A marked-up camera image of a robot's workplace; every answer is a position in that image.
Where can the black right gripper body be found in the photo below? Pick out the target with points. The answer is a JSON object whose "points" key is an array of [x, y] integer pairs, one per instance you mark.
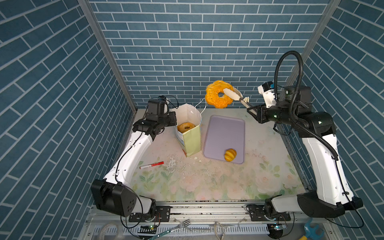
{"points": [[275, 113]]}

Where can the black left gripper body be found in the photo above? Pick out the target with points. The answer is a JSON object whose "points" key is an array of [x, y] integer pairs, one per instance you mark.
{"points": [[166, 120]]}

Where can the floral paper bag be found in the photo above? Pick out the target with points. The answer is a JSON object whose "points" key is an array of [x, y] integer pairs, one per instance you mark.
{"points": [[188, 128]]}

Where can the metal tongs with white tips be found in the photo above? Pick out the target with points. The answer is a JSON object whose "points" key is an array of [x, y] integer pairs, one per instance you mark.
{"points": [[237, 96]]}

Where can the striped yellow bun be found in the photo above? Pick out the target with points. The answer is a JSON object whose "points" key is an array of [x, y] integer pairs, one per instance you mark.
{"points": [[230, 155]]}

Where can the orange ring bread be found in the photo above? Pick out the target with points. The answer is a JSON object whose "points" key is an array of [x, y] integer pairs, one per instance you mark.
{"points": [[215, 95]]}

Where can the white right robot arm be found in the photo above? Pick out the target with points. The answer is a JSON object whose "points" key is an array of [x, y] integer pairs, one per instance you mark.
{"points": [[332, 196]]}

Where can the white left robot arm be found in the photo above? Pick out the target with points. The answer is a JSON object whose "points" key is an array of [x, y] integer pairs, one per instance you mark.
{"points": [[113, 193]]}

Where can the red white marker pen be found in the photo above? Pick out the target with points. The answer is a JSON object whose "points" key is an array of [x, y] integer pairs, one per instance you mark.
{"points": [[151, 165]]}

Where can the lilac plastic tray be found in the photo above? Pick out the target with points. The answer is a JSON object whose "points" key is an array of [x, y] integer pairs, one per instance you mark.
{"points": [[225, 133]]}

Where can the metal fork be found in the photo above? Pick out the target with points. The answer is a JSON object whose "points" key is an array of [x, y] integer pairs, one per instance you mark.
{"points": [[180, 226]]}

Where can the blue toy wrench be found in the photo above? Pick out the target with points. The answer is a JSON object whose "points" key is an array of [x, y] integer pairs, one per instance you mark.
{"points": [[312, 233]]}

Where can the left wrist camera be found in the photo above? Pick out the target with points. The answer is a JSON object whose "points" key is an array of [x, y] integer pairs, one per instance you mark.
{"points": [[157, 109]]}

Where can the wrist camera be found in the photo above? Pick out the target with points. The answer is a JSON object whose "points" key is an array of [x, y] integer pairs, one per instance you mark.
{"points": [[157, 109], [268, 93]]}

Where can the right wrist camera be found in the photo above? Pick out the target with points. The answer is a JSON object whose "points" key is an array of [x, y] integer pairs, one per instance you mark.
{"points": [[268, 93]]}

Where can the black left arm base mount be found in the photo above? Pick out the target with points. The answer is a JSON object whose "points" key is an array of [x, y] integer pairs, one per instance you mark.
{"points": [[156, 214]]}

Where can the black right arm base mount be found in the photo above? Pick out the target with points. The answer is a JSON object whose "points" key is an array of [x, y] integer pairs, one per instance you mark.
{"points": [[260, 213]]}

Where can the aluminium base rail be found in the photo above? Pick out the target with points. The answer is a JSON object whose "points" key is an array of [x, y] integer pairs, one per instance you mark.
{"points": [[207, 219]]}

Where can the aluminium corner post left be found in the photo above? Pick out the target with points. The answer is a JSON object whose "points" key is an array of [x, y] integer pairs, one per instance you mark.
{"points": [[92, 20]]}

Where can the aluminium corner post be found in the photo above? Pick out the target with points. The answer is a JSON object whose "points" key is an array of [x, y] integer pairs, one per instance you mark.
{"points": [[320, 21], [92, 20]]}

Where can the aluminium corner post right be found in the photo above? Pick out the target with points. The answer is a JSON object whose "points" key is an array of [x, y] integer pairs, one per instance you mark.
{"points": [[320, 21]]}

